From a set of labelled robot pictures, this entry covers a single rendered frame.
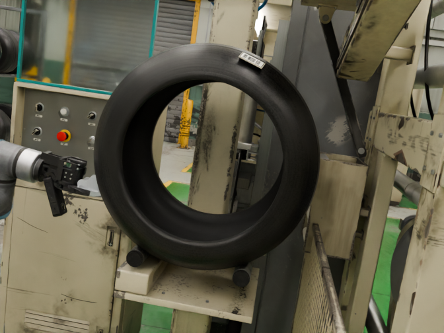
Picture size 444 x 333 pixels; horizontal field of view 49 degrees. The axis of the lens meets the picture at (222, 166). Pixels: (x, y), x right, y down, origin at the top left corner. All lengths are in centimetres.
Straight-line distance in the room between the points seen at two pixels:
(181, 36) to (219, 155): 920
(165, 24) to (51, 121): 878
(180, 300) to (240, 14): 86
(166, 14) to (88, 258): 902
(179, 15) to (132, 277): 966
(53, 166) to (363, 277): 98
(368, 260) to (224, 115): 64
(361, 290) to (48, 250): 128
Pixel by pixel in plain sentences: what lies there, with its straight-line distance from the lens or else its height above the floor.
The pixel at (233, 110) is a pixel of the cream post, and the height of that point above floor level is 130.
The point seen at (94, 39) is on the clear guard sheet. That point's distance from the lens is 205.
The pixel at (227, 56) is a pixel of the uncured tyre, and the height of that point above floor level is 144.
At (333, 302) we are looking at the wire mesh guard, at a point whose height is 100.
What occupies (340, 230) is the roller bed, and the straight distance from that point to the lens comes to 154.
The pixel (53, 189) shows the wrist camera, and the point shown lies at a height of 103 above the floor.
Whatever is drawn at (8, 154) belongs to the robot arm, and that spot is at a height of 111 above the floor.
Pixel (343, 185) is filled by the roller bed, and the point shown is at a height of 113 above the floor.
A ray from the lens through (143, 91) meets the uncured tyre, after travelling 119.
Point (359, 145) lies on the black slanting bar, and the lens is 150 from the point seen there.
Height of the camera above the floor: 137
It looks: 9 degrees down
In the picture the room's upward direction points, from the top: 8 degrees clockwise
